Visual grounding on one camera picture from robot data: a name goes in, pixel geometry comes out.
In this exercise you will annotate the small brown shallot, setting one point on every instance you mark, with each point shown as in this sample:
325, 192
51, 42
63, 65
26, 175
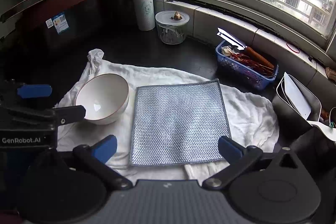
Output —
177, 16

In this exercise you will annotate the silver mesh dishcloth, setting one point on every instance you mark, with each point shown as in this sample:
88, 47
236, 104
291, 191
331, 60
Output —
178, 121

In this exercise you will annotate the dried red chillies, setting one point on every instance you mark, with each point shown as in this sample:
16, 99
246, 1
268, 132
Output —
241, 58

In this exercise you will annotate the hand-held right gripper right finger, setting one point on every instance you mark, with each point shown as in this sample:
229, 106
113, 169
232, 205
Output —
229, 146

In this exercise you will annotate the white crumpled cloth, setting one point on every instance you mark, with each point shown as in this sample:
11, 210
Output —
249, 113

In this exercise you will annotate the white paper towel roll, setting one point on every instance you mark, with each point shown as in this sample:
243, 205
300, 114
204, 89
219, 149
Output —
143, 6

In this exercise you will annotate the dark red appliance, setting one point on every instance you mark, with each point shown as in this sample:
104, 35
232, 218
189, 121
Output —
78, 3

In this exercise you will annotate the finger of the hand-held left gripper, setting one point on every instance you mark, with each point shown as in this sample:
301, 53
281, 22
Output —
71, 113
34, 91

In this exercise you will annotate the brown round object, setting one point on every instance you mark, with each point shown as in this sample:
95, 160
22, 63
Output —
331, 73

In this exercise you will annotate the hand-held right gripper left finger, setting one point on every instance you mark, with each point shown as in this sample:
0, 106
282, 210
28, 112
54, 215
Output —
105, 147

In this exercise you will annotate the white flat board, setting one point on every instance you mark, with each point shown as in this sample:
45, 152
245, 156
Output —
296, 98

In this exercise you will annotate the white plastic sheet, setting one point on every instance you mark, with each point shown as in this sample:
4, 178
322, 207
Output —
324, 127

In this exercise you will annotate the blue label sticker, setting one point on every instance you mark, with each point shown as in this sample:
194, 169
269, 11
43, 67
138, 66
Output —
60, 22

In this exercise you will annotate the glass jar with clear lid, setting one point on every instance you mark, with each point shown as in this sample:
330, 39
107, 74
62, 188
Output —
170, 33

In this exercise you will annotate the blue plastic basket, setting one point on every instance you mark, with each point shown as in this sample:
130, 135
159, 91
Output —
241, 74

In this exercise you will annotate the red rubber band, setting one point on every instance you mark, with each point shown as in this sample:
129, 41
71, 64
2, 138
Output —
287, 44

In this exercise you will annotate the white ceramic bowl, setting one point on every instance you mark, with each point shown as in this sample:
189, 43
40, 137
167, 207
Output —
105, 92

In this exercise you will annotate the garlic bulb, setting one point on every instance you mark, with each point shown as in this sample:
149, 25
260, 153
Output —
227, 50

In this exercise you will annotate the grey metal container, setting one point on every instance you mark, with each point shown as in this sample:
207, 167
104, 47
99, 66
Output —
288, 113

